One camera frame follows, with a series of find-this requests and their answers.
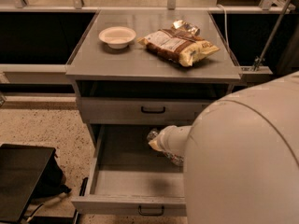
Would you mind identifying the grey metal railing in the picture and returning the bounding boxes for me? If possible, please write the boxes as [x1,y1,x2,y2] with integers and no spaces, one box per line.
[1,0,281,84]

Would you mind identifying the clear plastic water bottle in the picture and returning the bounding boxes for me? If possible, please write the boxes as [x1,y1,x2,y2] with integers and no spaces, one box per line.
[147,128,184,167]

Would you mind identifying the black middle drawer handle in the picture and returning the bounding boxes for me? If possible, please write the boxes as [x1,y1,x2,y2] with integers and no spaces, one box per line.
[137,205,164,217]

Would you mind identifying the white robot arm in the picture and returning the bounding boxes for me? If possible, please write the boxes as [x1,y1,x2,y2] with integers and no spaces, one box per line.
[149,72,299,224]

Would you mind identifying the yellow brown chip bag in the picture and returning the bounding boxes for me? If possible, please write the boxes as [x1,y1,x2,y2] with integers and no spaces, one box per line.
[137,20,220,67]

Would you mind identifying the open grey middle drawer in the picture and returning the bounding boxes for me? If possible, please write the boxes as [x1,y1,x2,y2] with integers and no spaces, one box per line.
[72,125,186,217]

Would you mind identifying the grey drawer cabinet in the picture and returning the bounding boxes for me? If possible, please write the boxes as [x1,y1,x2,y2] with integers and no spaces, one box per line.
[64,8,243,147]

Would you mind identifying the white bowl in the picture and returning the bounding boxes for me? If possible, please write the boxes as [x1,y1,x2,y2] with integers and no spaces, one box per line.
[98,26,136,49]

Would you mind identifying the black upper drawer handle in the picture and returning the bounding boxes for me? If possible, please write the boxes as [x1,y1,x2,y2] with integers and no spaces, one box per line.
[140,106,166,114]

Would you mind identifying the white cable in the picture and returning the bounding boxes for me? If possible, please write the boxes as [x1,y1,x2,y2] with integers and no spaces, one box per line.
[216,4,232,56]

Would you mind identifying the black drawer handle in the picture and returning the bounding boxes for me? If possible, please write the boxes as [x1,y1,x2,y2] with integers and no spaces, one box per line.
[140,106,166,114]
[137,205,164,217]

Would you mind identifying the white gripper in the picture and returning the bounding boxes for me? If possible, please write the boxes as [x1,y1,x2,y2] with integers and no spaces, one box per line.
[149,126,191,157]

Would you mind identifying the closed grey upper drawer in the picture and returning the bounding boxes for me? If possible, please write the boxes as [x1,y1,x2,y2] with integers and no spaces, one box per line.
[77,97,211,125]

